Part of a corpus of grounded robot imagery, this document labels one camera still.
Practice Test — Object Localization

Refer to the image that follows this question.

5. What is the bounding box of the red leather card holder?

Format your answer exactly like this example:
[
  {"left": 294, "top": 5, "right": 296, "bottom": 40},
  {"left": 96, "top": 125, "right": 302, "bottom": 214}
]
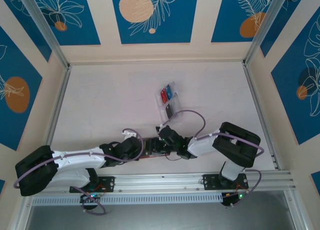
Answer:
[{"left": 138, "top": 152, "right": 176, "bottom": 160}]

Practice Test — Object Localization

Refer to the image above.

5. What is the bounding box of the black card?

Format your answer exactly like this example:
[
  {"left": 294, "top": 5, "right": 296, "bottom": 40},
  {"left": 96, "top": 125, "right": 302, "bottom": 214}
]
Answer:
[{"left": 164, "top": 104, "right": 175, "bottom": 119}]

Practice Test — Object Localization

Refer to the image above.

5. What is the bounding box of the red VIP card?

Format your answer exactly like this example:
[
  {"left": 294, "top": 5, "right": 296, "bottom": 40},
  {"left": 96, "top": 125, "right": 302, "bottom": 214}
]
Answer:
[{"left": 159, "top": 87, "right": 169, "bottom": 104}]

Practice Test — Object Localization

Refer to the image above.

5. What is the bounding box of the blue VIP card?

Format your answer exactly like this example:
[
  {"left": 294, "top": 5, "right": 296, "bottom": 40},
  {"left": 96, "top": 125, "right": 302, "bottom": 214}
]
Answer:
[{"left": 164, "top": 84, "right": 174, "bottom": 100}]

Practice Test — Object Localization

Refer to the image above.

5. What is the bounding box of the clear acrylic card tray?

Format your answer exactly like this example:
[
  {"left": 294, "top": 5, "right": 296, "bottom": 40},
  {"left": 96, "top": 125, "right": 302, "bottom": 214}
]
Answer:
[{"left": 155, "top": 82, "right": 187, "bottom": 125}]

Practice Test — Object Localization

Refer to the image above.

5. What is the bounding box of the black controller board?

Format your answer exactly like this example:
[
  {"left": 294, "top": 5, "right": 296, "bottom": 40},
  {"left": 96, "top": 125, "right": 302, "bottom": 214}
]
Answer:
[
  {"left": 221, "top": 193, "right": 245, "bottom": 208},
  {"left": 79, "top": 192, "right": 101, "bottom": 212}
]

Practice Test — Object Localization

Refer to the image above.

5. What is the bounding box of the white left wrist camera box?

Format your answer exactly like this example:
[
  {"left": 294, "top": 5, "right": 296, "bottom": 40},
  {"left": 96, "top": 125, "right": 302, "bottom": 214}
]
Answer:
[{"left": 121, "top": 129, "right": 138, "bottom": 138}]

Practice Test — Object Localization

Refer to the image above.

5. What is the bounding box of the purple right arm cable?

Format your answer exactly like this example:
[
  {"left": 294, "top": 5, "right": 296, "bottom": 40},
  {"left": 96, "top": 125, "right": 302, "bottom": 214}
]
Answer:
[{"left": 164, "top": 109, "right": 266, "bottom": 163}]

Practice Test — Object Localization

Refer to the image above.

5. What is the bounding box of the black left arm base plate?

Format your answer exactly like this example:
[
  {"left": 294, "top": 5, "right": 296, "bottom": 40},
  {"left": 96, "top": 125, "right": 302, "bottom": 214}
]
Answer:
[{"left": 69, "top": 176, "right": 116, "bottom": 194}]

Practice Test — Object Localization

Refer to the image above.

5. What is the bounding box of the aluminium mounting rail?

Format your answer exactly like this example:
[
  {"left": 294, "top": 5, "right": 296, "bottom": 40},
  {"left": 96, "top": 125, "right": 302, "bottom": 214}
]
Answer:
[{"left": 21, "top": 169, "right": 298, "bottom": 196}]

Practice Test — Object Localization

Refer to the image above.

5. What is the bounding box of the white slotted cable duct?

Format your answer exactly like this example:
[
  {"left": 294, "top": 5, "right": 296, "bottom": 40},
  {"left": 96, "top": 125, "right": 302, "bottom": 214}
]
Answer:
[{"left": 31, "top": 192, "right": 224, "bottom": 206}]

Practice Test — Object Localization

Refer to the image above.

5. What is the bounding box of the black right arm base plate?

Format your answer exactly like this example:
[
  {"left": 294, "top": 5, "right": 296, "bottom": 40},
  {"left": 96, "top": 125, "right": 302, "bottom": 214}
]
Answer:
[{"left": 202, "top": 173, "right": 250, "bottom": 191}]

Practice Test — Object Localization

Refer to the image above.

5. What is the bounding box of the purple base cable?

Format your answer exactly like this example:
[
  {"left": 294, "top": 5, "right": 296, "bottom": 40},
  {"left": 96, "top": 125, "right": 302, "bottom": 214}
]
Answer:
[
  {"left": 224, "top": 169, "right": 263, "bottom": 209},
  {"left": 71, "top": 182, "right": 107, "bottom": 215}
]

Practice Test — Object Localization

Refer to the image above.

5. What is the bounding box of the aluminium table side rail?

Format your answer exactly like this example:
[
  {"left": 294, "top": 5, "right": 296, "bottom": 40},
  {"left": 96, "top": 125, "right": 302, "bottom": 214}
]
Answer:
[
  {"left": 44, "top": 65, "right": 73, "bottom": 147},
  {"left": 242, "top": 62, "right": 282, "bottom": 171}
]

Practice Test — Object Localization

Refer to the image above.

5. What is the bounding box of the blue floral wall panel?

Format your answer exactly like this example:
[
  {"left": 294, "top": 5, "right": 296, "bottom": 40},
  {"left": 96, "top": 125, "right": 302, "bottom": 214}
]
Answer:
[
  {"left": 31, "top": 0, "right": 101, "bottom": 46},
  {"left": 210, "top": 0, "right": 278, "bottom": 43},
  {"left": 0, "top": 0, "right": 53, "bottom": 63},
  {"left": 271, "top": 9, "right": 320, "bottom": 145},
  {"left": 0, "top": 25, "right": 44, "bottom": 151},
  {"left": 110, "top": 0, "right": 200, "bottom": 44},
  {"left": 259, "top": 0, "right": 320, "bottom": 58}
]

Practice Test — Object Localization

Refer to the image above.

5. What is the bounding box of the aluminium frame post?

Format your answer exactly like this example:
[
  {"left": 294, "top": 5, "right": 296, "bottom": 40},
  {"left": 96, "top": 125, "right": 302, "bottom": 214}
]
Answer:
[
  {"left": 16, "top": 0, "right": 72, "bottom": 70},
  {"left": 283, "top": 190, "right": 307, "bottom": 230},
  {"left": 11, "top": 196, "right": 35, "bottom": 230},
  {"left": 241, "top": 0, "right": 287, "bottom": 67}
]

